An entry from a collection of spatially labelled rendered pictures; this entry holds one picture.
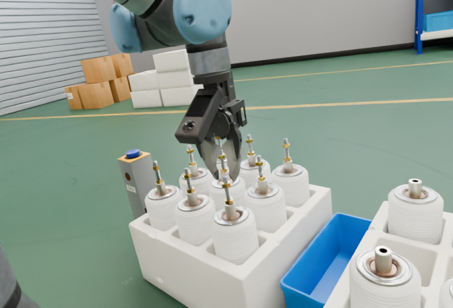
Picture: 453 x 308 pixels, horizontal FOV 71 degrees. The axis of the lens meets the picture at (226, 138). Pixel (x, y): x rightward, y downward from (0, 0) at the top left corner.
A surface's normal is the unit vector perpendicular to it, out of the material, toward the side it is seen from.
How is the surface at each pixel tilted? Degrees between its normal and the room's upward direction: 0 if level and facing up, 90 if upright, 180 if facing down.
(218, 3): 90
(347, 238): 88
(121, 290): 0
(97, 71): 90
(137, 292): 0
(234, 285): 90
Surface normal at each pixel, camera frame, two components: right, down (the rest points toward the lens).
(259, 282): 0.75, 0.09
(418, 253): -0.62, 0.33
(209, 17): 0.58, 0.16
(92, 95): -0.44, 0.34
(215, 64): 0.29, 0.25
